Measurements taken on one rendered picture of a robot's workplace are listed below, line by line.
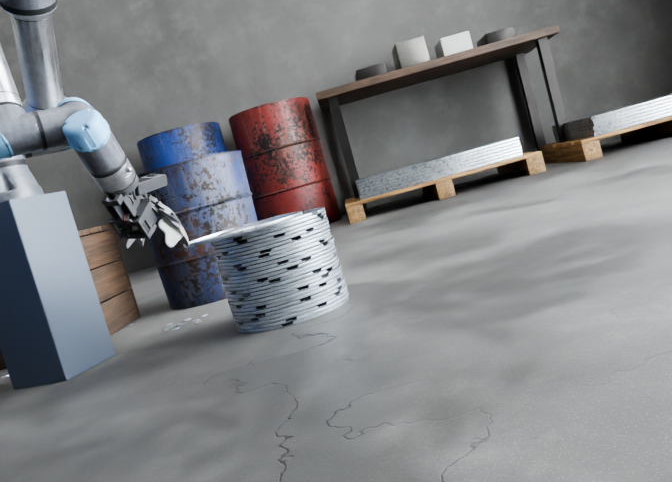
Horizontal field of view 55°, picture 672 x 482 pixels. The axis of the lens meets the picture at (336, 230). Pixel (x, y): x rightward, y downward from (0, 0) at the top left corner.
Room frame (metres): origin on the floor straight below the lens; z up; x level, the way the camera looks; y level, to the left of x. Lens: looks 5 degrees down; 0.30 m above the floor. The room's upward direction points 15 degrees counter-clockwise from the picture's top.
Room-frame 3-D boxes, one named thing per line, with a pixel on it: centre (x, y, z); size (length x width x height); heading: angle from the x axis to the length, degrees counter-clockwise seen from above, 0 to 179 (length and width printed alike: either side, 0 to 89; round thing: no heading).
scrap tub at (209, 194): (2.33, 0.46, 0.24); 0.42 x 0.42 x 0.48
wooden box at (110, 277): (2.12, 0.97, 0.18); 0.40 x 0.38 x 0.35; 84
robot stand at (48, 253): (1.63, 0.77, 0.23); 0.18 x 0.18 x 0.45; 68
